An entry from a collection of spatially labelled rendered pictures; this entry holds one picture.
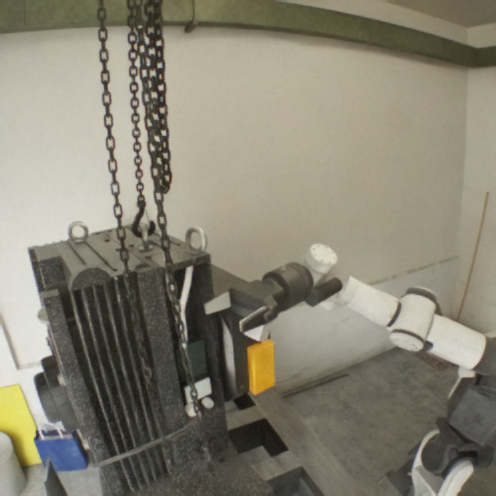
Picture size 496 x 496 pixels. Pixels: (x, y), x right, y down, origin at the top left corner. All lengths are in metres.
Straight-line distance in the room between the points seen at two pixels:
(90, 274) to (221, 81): 1.57
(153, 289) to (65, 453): 1.79
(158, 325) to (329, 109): 1.93
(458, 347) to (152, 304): 0.73
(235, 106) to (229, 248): 0.85
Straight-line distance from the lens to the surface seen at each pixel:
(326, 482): 1.55
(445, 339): 0.88
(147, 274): 0.89
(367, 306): 0.84
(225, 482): 1.26
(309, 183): 2.44
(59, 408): 1.04
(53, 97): 2.04
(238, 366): 1.05
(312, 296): 0.78
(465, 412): 1.16
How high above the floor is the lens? 1.92
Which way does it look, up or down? 18 degrees down
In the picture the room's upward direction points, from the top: 3 degrees counter-clockwise
